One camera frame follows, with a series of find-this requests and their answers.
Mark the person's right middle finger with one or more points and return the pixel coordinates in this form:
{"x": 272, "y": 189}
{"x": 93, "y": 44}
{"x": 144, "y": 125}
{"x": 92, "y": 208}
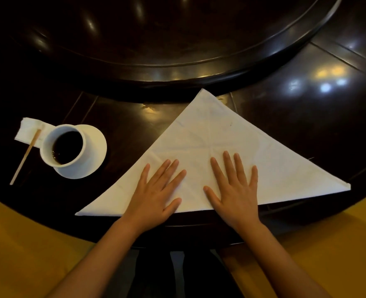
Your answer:
{"x": 229, "y": 167}

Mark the person's right forearm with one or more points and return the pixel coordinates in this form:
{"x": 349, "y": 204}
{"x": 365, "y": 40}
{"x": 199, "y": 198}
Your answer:
{"x": 276, "y": 260}

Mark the wooden stir stick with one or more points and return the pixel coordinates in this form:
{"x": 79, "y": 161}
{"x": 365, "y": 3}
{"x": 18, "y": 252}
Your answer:
{"x": 25, "y": 156}

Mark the person's right little finger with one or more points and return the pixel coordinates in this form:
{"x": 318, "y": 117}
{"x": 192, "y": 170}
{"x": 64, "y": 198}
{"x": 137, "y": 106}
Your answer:
{"x": 253, "y": 178}

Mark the white cloth napkin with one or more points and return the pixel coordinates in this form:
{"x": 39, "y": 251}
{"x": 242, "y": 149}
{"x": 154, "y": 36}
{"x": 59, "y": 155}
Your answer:
{"x": 207, "y": 136}

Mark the person's right thumb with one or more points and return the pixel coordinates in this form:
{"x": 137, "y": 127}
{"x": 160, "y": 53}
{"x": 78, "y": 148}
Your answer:
{"x": 211, "y": 197}

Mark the person's left hand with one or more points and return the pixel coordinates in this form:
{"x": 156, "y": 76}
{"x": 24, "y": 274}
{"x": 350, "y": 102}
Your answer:
{"x": 150, "y": 203}

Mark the white saucer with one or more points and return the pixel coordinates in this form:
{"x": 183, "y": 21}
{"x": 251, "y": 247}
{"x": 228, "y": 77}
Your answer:
{"x": 94, "y": 152}

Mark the person's left little finger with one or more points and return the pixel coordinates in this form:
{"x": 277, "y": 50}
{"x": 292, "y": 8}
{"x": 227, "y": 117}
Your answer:
{"x": 144, "y": 174}

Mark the person's right hand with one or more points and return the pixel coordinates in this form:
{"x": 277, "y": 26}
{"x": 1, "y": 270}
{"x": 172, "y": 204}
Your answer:
{"x": 237, "y": 201}

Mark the person's black trousers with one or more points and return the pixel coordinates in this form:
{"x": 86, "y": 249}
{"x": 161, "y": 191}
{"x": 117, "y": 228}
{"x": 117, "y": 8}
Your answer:
{"x": 201, "y": 276}

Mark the person's left middle finger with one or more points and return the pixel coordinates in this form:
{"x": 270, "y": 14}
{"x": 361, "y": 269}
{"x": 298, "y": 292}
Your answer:
{"x": 169, "y": 173}

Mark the person's left thumb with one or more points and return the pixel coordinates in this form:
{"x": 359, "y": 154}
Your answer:
{"x": 173, "y": 206}

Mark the white paper napkin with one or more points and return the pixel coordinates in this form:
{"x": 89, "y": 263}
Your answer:
{"x": 27, "y": 128}

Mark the dark wooden turntable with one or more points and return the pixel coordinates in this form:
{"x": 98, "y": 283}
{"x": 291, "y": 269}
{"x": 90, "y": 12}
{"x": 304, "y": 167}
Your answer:
{"x": 170, "y": 37}

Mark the person's left forearm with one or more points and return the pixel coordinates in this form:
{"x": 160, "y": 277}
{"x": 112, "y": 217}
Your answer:
{"x": 102, "y": 263}

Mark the white coffee cup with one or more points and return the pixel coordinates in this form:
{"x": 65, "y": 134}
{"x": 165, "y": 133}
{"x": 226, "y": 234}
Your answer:
{"x": 63, "y": 147}

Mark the black coffee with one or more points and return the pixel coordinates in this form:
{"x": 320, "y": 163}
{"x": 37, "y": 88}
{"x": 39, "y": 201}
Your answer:
{"x": 67, "y": 147}

